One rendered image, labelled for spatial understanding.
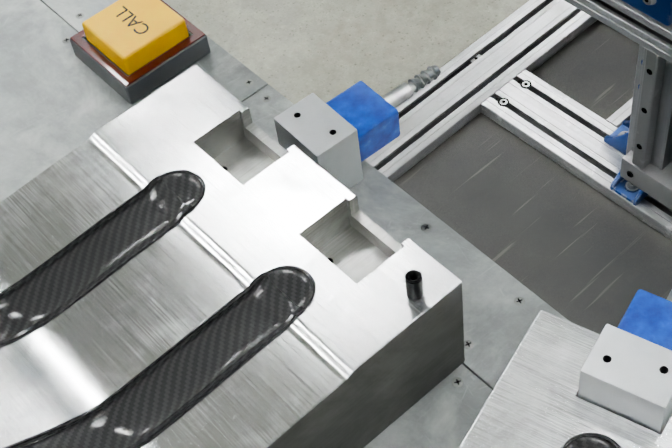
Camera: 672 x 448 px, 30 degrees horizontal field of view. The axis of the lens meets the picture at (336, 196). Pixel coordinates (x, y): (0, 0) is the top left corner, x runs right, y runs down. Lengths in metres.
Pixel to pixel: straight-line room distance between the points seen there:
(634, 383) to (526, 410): 0.06
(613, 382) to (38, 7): 0.61
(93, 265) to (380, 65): 1.37
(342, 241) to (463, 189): 0.87
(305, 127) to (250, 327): 0.18
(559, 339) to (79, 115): 0.43
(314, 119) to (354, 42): 1.29
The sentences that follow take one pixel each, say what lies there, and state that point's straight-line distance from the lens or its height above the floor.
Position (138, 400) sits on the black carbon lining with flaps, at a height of 0.88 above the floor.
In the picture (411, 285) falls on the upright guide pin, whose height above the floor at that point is 0.91.
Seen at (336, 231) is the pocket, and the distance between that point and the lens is 0.79.
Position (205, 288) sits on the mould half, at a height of 0.89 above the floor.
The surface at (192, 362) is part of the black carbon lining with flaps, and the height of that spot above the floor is 0.88.
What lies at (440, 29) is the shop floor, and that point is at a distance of 2.17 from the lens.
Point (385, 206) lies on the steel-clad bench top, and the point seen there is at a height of 0.80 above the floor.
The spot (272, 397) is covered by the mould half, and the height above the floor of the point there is 0.89.
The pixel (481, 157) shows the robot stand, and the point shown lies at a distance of 1.69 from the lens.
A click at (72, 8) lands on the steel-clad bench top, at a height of 0.80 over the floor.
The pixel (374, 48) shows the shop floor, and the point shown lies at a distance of 2.14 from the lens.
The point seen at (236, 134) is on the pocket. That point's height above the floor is 0.87.
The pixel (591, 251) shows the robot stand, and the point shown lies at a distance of 1.60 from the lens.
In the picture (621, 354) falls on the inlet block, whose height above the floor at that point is 0.88.
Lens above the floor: 1.49
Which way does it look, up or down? 51 degrees down
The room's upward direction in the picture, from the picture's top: 9 degrees counter-clockwise
